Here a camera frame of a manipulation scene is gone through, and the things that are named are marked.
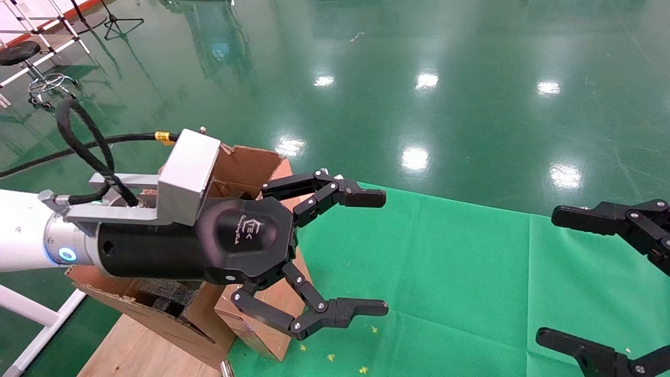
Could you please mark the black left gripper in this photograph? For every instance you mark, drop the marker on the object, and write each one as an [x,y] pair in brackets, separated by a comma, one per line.
[241,241]

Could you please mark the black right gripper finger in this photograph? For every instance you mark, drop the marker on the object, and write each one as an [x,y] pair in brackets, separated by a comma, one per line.
[607,217]
[596,358]

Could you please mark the large open cardboard carton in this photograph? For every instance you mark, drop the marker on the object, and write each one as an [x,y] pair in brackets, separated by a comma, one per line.
[246,165]

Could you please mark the green cloth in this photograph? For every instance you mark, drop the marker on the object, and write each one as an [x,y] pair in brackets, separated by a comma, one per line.
[445,272]

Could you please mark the black foam block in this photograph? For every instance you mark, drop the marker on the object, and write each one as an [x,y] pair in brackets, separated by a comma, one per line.
[167,296]

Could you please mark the black tripod stand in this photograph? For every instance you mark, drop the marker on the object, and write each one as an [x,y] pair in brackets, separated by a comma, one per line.
[111,20]

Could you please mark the black round base stand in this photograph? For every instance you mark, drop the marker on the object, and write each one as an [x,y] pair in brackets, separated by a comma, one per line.
[93,23]

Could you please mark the black round stool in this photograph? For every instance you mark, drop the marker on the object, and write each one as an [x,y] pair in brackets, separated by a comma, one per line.
[18,52]

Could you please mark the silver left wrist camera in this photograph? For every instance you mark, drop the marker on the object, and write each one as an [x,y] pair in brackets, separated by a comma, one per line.
[188,173]

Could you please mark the white table leg frame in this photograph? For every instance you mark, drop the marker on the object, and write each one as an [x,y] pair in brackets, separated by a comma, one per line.
[31,311]

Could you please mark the white metal frame table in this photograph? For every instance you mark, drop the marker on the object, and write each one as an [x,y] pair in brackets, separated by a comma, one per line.
[52,52]

